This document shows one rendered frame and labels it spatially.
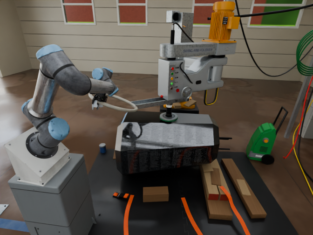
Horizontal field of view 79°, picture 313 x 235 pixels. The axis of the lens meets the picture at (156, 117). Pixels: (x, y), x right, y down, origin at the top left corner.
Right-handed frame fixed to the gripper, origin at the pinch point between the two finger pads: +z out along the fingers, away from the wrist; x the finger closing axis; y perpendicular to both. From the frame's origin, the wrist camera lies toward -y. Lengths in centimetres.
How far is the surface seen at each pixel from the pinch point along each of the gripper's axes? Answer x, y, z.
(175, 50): 53, 30, -73
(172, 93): 67, 38, -32
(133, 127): 61, 10, 21
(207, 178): 107, 105, 52
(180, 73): 67, 38, -54
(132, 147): 52, 21, 40
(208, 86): 111, 62, -52
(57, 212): -34, 24, 76
